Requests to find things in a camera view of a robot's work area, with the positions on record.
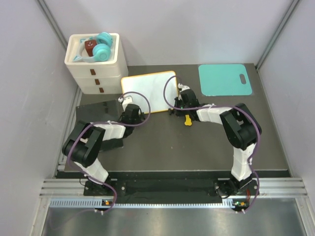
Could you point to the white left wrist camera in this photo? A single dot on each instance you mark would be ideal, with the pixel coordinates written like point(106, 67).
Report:
point(125, 101)

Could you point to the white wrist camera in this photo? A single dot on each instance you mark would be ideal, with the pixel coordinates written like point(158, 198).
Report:
point(182, 87)
point(125, 101)

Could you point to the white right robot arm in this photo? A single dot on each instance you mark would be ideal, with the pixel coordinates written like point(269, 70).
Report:
point(241, 129)

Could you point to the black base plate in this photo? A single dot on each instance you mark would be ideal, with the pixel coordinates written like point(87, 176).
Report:
point(177, 191)

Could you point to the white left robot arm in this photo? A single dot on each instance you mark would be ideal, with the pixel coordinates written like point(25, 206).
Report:
point(86, 139)

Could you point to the yellow framed whiteboard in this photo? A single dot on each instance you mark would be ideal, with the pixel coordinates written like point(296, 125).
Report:
point(156, 89)

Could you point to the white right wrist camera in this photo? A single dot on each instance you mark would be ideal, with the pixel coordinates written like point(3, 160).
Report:
point(182, 87)

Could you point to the white drawer storage box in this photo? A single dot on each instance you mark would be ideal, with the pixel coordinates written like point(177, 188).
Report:
point(98, 77)

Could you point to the brown cube toy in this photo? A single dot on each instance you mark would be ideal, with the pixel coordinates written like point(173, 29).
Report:
point(89, 46)

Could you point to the teal headphones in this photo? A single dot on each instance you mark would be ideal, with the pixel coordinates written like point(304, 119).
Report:
point(100, 52)

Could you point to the yellow bone shaped eraser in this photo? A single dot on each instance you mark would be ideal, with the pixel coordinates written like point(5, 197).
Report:
point(188, 121)

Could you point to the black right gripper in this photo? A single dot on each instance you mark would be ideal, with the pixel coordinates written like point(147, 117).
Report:
point(177, 113)

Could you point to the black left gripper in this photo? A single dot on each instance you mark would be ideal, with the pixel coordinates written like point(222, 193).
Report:
point(139, 121)

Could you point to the teal cutting board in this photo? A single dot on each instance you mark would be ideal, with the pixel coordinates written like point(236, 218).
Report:
point(224, 80)

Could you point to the black mat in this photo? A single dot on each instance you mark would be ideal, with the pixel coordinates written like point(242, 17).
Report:
point(101, 111)

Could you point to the grey slotted cable duct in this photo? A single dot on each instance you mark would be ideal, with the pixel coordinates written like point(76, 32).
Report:
point(100, 203)

